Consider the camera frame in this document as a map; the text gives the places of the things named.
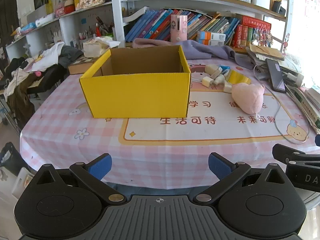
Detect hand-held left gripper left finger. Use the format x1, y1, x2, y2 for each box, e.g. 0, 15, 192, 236
29, 153, 127, 205

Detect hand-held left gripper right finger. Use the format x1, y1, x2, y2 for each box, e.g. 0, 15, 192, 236
194, 152, 292, 205

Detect pink plush toy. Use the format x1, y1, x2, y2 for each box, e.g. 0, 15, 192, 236
231, 84, 266, 114

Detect yellow cardboard box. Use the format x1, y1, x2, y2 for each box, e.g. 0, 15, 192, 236
79, 45, 192, 118

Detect yellow tape roll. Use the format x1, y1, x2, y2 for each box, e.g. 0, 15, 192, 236
226, 70, 252, 85

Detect stack of papers and books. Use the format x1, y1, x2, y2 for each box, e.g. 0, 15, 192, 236
246, 44, 320, 130

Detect pink printed tablecloth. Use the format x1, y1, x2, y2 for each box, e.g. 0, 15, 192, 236
20, 55, 320, 190

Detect white charger plug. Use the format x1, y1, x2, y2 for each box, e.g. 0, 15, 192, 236
286, 72, 304, 84

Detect black smartphone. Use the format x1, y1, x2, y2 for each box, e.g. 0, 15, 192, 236
265, 58, 286, 93

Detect black trash bin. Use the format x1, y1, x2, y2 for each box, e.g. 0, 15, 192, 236
0, 142, 24, 177

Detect flat brown cardboard box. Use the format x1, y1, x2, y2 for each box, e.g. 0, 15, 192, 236
68, 56, 100, 75

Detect brown garment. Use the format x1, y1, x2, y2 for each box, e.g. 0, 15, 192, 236
7, 74, 37, 128

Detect dark grey garment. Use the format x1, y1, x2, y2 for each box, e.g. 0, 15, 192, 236
59, 45, 84, 68

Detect cartoon figurine stand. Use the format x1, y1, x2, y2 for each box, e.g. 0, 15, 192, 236
252, 29, 272, 47

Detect cream tissue pack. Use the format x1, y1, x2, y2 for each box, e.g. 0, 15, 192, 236
82, 36, 120, 58

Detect purple cloth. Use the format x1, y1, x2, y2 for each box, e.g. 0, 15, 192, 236
132, 38, 255, 70

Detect white shirt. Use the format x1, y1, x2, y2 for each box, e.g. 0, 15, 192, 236
29, 42, 65, 72

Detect red boxed book set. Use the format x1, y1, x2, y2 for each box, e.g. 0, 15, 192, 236
234, 15, 272, 48

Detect orange and white boxes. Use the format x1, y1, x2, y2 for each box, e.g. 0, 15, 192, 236
197, 31, 226, 47

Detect pink carton box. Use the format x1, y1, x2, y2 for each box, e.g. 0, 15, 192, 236
170, 14, 188, 43

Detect row of colourful books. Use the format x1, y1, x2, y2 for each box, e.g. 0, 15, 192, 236
125, 9, 247, 48

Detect white bookshelf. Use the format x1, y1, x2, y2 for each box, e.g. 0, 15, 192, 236
5, 0, 288, 63

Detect white charging cable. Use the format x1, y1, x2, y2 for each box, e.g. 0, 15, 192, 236
254, 64, 310, 145

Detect pink wall poster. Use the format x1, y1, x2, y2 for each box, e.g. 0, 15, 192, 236
305, 0, 320, 17

